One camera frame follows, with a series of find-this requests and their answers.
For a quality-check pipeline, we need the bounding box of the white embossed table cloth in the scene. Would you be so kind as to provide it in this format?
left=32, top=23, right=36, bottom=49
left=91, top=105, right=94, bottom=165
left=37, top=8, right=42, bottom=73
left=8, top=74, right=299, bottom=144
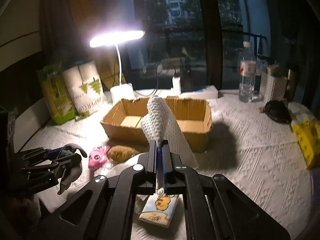
left=22, top=90, right=313, bottom=239

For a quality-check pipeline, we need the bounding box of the cardboard box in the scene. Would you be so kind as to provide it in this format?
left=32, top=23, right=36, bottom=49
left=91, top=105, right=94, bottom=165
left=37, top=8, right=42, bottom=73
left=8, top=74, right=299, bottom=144
left=100, top=96, right=212, bottom=153

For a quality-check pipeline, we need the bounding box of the paper cup pack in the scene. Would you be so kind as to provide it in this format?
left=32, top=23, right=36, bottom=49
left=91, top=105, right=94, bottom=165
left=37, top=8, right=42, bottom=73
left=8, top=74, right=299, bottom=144
left=62, top=61, right=107, bottom=118

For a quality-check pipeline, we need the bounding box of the pink plush toy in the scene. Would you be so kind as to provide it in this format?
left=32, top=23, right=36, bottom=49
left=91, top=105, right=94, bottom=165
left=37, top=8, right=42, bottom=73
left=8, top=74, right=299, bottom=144
left=88, top=145, right=110, bottom=171

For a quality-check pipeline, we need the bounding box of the yellow curtain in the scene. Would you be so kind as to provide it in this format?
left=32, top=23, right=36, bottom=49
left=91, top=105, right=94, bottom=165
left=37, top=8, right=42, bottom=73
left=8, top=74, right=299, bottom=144
left=39, top=0, right=125, bottom=90

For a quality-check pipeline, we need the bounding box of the brown fuzzy plush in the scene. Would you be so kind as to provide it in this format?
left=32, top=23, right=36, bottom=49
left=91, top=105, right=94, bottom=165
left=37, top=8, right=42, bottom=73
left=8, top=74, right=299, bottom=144
left=107, top=145, right=140, bottom=163

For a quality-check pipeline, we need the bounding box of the white perforated basket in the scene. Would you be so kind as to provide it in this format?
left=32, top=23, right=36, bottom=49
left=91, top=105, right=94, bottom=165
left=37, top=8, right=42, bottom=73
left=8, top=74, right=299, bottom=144
left=259, top=64, right=287, bottom=104

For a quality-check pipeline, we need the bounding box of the white power strip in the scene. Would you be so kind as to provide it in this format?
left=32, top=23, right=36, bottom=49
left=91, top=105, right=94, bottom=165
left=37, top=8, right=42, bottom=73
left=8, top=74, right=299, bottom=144
left=168, top=86, right=219, bottom=100

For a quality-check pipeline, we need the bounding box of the cartoon printed tissue pack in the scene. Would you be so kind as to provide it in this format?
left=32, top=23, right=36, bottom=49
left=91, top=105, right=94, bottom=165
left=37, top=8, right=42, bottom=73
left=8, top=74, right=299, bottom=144
left=139, top=188, right=179, bottom=228

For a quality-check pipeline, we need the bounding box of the black power cable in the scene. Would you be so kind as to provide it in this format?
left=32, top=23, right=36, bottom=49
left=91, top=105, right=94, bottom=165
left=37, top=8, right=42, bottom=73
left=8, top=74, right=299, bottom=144
left=134, top=62, right=181, bottom=98

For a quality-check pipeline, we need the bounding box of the green paper package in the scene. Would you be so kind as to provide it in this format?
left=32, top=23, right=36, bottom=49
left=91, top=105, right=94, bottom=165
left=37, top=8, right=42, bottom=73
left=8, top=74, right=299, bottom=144
left=37, top=63, right=77, bottom=125

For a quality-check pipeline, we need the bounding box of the clear water bottle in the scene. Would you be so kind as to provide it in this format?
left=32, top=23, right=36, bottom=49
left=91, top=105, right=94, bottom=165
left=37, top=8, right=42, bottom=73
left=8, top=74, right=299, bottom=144
left=239, top=41, right=257, bottom=102

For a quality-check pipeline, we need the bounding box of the white textured towel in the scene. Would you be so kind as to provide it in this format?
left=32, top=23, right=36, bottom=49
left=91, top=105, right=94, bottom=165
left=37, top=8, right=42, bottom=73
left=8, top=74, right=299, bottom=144
left=141, top=96, right=198, bottom=168

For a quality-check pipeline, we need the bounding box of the white desk lamp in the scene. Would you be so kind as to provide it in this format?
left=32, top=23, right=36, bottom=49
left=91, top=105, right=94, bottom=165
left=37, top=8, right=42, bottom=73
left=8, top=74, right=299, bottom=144
left=89, top=29, right=145, bottom=105

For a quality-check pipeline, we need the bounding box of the white power adapter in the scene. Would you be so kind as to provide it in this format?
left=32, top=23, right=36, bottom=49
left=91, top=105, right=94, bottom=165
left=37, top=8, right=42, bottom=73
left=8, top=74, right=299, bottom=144
left=172, top=76, right=181, bottom=95

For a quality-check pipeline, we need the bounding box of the yellow tissue pack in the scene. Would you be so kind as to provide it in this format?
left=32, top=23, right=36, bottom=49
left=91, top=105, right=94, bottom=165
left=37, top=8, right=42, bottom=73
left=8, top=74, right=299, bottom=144
left=291, top=113, right=319, bottom=170

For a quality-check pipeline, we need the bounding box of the black round object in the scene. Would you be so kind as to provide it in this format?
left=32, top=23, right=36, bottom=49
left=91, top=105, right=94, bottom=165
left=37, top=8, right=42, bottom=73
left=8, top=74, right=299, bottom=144
left=264, top=100, right=292, bottom=124

